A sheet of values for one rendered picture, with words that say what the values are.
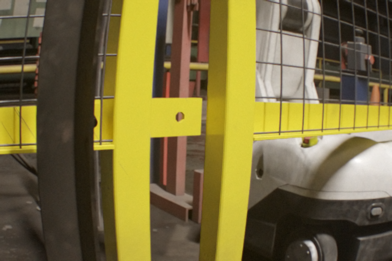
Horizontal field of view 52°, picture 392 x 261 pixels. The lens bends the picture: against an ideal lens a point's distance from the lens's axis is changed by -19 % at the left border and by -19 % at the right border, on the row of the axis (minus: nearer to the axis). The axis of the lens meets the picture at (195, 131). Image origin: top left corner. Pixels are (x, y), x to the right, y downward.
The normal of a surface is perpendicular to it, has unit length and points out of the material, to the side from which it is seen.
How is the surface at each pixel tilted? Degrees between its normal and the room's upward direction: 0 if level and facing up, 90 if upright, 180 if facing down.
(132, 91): 90
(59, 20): 90
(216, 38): 90
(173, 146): 90
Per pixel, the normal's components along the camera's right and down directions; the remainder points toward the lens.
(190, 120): 0.56, 0.13
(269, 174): -0.86, 0.04
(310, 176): -0.69, 0.05
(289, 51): 0.48, 0.34
